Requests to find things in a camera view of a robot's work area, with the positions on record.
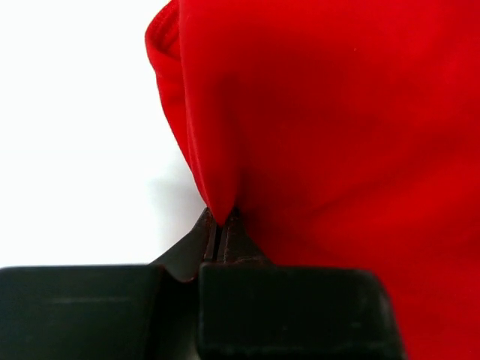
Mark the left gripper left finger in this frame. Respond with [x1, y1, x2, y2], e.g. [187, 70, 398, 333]
[151, 208, 220, 282]

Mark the red t shirt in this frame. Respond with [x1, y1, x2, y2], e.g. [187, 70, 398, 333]
[145, 1, 479, 359]

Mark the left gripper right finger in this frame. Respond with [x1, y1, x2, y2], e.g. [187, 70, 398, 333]
[216, 208, 271, 266]

